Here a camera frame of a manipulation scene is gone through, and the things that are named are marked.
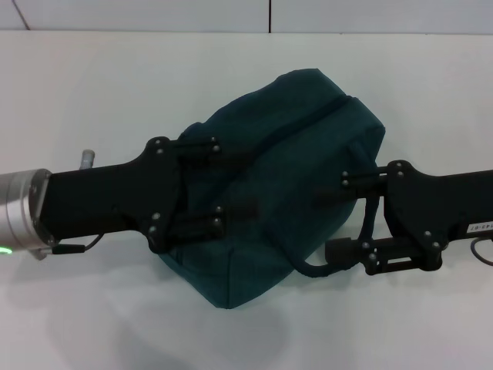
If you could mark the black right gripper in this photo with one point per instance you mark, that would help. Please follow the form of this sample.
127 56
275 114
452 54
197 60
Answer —
435 208

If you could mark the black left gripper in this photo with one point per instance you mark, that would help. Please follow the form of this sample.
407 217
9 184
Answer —
111 200

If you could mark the dark teal zipper bag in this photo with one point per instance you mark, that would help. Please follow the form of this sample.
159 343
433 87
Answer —
277 173

